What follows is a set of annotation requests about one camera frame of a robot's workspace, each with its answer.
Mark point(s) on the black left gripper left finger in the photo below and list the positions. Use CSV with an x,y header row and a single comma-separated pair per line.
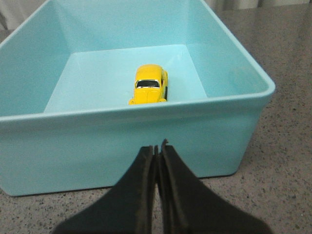
x,y
126,208

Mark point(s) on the light blue plastic box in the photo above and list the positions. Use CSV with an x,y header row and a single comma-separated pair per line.
x,y
68,72

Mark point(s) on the yellow toy beetle car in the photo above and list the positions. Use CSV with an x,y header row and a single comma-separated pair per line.
x,y
151,85

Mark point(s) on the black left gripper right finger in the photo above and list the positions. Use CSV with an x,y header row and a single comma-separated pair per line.
x,y
189,207

